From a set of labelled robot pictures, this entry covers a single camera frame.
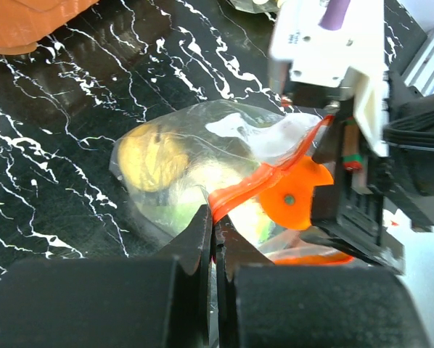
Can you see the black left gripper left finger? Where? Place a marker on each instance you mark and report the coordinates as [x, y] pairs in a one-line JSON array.
[[161, 300]]

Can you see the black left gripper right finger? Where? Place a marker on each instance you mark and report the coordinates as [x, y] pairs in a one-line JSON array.
[[261, 304]]

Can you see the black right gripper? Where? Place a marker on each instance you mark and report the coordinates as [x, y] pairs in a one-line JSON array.
[[352, 222]]

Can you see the orange fake orange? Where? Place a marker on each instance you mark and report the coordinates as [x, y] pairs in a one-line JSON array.
[[288, 203]]

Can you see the clear orange-zip bag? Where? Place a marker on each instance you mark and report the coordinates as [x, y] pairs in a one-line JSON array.
[[236, 151]]

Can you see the yellow fake lemon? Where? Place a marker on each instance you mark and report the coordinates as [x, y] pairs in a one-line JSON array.
[[150, 158]]

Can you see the orange plastic basket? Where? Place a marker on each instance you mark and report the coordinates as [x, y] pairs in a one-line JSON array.
[[23, 23]]

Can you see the aluminium right corner post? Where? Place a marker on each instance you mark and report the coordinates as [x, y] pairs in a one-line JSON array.
[[420, 72]]

